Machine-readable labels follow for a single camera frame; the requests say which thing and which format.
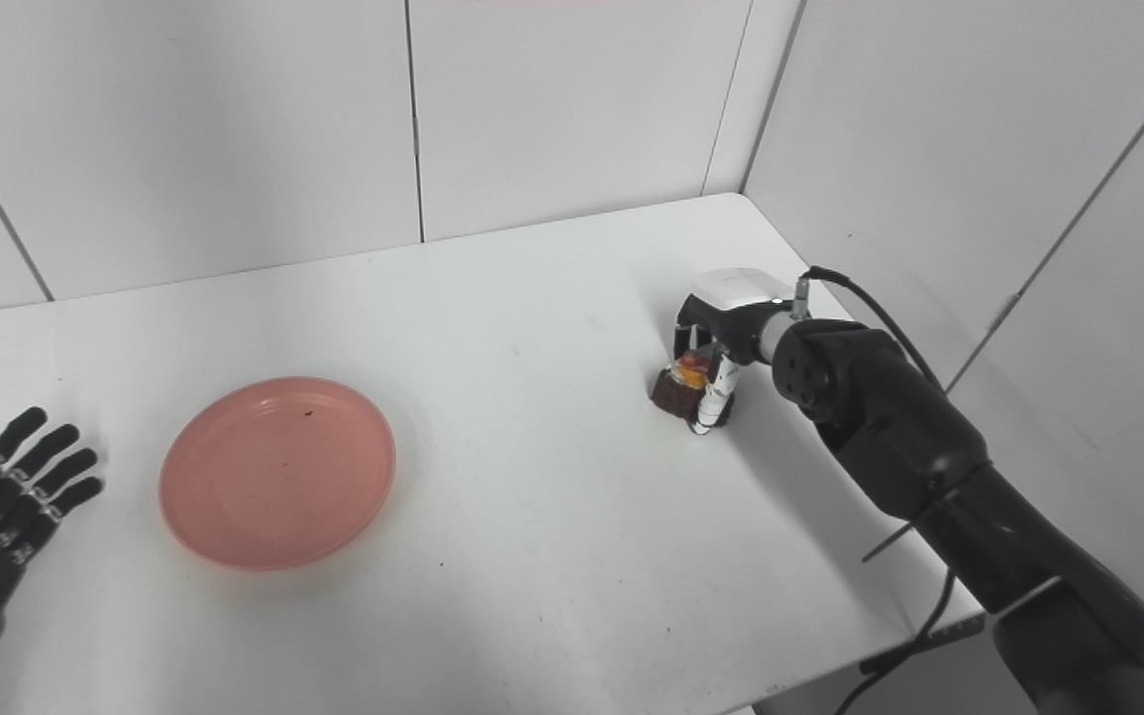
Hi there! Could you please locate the pink round plate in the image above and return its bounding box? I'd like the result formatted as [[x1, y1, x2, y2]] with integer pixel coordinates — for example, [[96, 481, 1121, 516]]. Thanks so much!
[[158, 376, 397, 572]]

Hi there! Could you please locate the chocolate fruit cake slice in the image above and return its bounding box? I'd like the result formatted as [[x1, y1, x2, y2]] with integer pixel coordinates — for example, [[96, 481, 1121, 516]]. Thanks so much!
[[650, 349, 718, 424]]

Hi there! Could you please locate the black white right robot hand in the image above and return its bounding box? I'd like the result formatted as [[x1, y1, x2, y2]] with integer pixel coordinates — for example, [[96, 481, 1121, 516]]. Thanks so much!
[[672, 267, 797, 436]]

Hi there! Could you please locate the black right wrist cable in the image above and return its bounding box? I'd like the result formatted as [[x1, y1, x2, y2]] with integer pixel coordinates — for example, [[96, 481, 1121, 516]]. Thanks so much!
[[792, 265, 962, 715]]

